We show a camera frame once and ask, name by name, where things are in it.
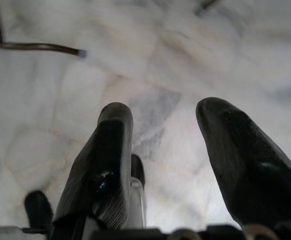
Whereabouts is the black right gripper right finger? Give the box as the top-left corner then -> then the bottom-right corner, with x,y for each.
195,96 -> 291,230

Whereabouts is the dark metal table foot bar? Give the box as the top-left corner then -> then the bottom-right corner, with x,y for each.
0,0 -> 88,60

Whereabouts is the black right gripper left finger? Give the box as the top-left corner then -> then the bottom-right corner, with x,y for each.
52,101 -> 134,229

